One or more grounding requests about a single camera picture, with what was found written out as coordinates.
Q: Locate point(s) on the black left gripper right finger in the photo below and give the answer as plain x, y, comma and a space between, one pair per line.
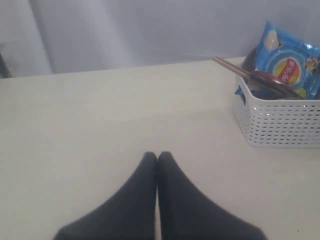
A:
187, 214

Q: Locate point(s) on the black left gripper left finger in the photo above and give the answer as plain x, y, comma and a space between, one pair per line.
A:
128, 215

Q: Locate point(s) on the brown wooden spoon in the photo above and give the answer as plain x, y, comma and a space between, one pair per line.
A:
273, 83

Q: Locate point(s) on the white perforated plastic basket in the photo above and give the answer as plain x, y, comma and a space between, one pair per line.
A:
292, 124

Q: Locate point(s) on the lower wooden chopstick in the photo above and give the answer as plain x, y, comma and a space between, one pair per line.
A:
240, 72

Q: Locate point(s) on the wooden chopstick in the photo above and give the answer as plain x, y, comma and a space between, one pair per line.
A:
240, 72
230, 63

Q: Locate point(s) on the upper wooden chopstick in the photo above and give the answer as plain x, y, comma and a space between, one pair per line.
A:
230, 63

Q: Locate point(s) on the blue chips bag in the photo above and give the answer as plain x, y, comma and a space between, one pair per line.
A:
293, 61

